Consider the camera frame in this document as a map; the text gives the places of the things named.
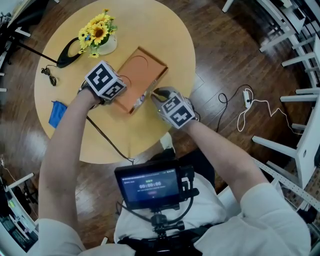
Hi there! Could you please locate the long white desk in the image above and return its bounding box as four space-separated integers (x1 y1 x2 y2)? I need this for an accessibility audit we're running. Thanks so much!
221 0 320 101

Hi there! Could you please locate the white flower pot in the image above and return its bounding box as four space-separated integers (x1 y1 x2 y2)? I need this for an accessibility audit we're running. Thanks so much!
96 33 118 56

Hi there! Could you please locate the blue cloth pouch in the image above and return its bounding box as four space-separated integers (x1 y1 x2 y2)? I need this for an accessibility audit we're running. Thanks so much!
48 100 69 130

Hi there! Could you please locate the yellow sunflower bouquet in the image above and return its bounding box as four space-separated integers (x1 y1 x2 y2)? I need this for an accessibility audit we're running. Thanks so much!
77 8 119 59

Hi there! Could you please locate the person's right forearm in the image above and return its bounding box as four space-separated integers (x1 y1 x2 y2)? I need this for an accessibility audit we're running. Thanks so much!
185 119 270 204

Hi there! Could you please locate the white desk with cable hole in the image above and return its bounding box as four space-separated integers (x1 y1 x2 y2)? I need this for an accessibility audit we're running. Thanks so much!
251 99 320 191

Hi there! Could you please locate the black chest monitor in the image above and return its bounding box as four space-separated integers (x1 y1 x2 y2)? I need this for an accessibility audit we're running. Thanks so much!
114 161 183 211

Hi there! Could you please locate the person's left forearm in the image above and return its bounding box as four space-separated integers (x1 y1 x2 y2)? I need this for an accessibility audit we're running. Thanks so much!
37 87 101 223

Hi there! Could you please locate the black monitor mount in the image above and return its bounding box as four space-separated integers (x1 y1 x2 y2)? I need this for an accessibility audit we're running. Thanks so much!
149 164 200 239

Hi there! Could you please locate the black monitor cable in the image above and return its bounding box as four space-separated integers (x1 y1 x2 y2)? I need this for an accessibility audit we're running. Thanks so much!
115 191 196 225

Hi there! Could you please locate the person's white shoe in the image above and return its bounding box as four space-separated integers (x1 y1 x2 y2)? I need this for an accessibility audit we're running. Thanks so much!
159 132 176 154

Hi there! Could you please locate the white perforated rail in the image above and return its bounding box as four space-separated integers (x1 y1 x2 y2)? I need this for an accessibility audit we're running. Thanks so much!
251 156 320 209

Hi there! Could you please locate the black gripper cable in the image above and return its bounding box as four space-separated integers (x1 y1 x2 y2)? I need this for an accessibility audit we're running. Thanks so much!
85 115 136 166

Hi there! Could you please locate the person's white shirt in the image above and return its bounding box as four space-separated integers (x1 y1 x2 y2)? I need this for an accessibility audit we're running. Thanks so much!
26 171 313 256

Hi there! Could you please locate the black floor cable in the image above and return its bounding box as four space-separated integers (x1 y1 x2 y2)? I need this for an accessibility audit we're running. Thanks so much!
215 84 254 133

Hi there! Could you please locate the coiled black lamp cable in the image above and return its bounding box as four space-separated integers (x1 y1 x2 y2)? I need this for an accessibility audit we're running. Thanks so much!
40 64 58 87

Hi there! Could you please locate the white power strip with cable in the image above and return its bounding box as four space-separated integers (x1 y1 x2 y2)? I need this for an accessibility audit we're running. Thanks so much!
236 87 304 136

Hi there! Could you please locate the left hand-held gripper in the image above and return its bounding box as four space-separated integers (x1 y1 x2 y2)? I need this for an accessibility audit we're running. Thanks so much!
77 60 127 106

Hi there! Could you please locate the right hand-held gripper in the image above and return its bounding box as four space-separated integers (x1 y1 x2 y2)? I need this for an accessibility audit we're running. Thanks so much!
149 86 196 130

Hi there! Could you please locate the black chest harness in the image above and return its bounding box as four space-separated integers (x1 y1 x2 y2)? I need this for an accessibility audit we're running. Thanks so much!
116 223 214 256

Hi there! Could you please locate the black desk lamp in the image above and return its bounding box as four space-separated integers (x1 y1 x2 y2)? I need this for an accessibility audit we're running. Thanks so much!
14 36 82 69

